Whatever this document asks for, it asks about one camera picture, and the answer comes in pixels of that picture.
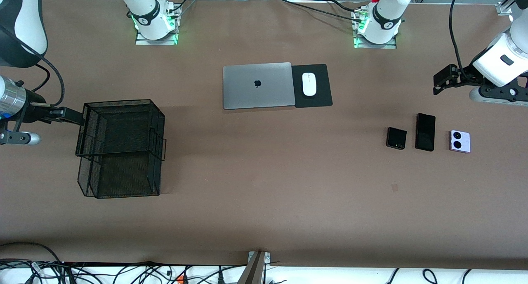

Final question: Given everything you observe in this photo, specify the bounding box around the black slab smartphone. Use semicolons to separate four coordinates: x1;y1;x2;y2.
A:
415;113;436;152

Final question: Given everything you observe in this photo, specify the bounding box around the lilac flip phone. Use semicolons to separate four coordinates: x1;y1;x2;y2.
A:
449;130;471;154

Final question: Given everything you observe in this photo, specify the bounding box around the small black flip phone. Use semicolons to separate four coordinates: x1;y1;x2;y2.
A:
386;127;407;150

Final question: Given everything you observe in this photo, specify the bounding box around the black mouse pad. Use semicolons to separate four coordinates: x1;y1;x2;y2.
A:
291;64;333;109

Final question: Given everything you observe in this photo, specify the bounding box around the white computer mouse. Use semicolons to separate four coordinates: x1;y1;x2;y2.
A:
302;72;317;97

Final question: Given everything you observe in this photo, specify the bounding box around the silver laptop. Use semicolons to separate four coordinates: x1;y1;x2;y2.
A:
223;62;296;110

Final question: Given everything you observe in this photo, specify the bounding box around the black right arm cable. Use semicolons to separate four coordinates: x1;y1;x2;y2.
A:
0;26;66;107

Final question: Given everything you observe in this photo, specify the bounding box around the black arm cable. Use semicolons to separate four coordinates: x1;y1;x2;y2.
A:
0;26;66;107
450;0;473;80

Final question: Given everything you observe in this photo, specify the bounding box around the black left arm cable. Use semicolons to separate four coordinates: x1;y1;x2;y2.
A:
450;0;473;80

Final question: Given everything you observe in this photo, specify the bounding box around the black wire mesh tray organizer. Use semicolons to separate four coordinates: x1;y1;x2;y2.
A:
75;99;167;199

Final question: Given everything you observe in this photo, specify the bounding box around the aluminium frame profile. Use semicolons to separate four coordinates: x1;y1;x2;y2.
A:
497;0;521;16

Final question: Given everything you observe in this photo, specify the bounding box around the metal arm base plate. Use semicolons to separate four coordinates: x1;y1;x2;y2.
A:
354;32;397;49
135;28;179;46

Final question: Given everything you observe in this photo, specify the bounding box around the thick black cable loop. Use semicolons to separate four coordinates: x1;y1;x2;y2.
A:
0;242;64;268

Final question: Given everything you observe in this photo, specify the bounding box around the black table cable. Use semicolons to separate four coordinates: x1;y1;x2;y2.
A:
283;0;363;22

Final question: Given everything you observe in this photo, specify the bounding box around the grey camera stand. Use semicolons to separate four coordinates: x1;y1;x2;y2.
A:
237;251;271;284

